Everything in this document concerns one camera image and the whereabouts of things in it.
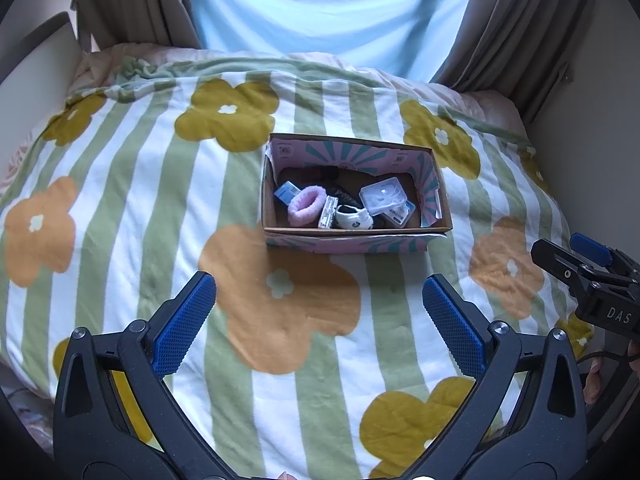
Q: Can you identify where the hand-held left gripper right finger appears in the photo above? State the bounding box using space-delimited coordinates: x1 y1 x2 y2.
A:
400 274 589 480

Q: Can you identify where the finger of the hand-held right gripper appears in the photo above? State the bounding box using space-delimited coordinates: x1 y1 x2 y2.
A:
571 232 640 274
531 238 609 292

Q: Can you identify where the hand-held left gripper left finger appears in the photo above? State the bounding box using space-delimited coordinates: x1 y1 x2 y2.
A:
52 270 226 480

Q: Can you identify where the printed cardboard box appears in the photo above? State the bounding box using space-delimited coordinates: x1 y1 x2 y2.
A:
261 132 453 255

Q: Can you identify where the white sock with black mark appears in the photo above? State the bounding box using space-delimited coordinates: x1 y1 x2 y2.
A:
335 204 373 231

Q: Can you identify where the clear plastic case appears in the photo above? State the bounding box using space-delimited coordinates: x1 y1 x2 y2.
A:
359 176 407 211

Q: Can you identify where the small blue box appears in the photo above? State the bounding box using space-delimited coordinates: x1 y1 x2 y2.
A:
274 182 301 206

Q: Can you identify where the small white packet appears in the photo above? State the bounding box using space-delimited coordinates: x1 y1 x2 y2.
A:
318 196 341 228

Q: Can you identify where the floral striped blanket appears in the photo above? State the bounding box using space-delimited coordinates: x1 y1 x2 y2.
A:
0 57 596 480

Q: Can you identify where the pink fuzzy scrunchie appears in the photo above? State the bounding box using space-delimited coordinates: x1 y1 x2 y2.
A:
287 185 328 227

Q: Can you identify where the beige curtain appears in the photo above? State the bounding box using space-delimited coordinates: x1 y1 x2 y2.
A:
435 0 603 121
67 0 201 53

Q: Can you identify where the white bed headboard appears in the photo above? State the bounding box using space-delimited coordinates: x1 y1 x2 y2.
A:
0 10 83 126

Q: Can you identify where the light blue sheer curtain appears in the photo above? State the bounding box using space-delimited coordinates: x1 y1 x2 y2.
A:
185 0 483 83

